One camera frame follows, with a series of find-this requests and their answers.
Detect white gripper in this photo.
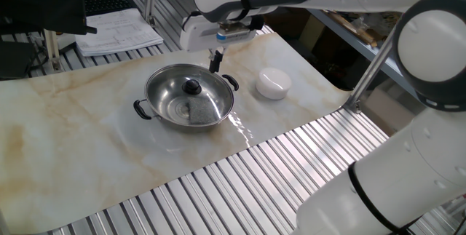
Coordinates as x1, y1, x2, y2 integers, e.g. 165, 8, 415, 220
179, 13, 265, 74

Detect black box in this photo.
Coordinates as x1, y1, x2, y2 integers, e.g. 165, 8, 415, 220
0, 40, 37, 81

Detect glass lid black knob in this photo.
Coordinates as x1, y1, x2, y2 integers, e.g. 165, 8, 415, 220
145, 64, 234, 127

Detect black monitor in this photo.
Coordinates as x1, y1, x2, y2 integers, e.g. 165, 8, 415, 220
0, 0, 98, 36

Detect stack of printed papers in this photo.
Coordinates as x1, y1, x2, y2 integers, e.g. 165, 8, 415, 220
75, 8, 165, 57

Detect black keyboard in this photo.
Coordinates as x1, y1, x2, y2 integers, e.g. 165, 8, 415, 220
84, 0, 138, 17

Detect marble pattern table mat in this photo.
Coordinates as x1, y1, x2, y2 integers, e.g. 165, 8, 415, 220
0, 33, 352, 235

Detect stainless steel pot black handles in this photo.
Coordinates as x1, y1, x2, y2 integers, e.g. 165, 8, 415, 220
133, 63, 240, 129

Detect grey scouring sponge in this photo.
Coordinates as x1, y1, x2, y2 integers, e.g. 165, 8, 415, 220
187, 97, 218, 126

